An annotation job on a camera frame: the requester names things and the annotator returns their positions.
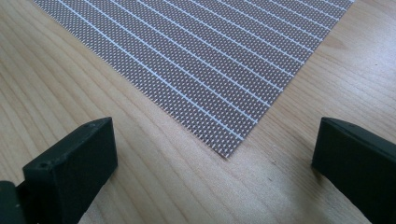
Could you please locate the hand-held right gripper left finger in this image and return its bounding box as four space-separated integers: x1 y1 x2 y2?
21 117 119 224

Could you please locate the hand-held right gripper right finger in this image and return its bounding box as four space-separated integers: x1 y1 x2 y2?
311 117 396 224

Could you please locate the striped grey woven placemat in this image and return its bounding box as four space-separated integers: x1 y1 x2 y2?
32 0 356 159

